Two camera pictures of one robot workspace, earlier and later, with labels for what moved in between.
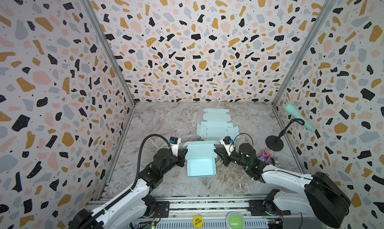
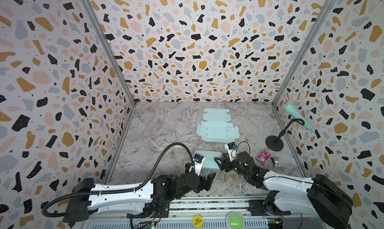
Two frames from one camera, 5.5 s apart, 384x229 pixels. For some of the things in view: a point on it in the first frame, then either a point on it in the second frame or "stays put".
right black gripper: [223, 156] to [227, 164]
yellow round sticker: [198, 221] stays put
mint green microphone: [291, 109] stays put
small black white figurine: [275, 161] stays put
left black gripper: [181, 154] to [202, 181]
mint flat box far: [217, 125] stays put
